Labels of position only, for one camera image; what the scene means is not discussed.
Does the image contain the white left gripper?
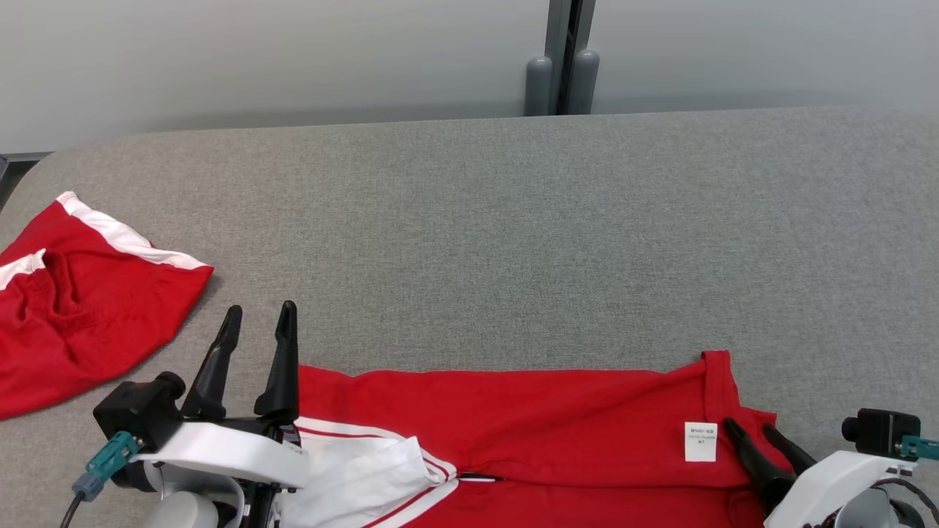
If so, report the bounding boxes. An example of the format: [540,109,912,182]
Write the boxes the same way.
[134,299,310,491]

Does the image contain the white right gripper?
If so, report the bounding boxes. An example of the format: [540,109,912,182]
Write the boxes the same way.
[722,417,918,528]

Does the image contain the red Bulls jersey white sleeves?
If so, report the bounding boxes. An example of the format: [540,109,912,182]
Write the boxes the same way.
[279,350,797,528]

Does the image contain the left teal connector black cable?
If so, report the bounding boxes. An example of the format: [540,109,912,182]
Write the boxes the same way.
[59,431,145,528]

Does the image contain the red shorts white side stripe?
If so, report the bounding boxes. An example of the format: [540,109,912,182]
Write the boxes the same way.
[0,191,216,422]

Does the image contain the grey partition post twin cylinders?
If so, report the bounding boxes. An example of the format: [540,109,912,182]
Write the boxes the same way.
[523,0,601,118]

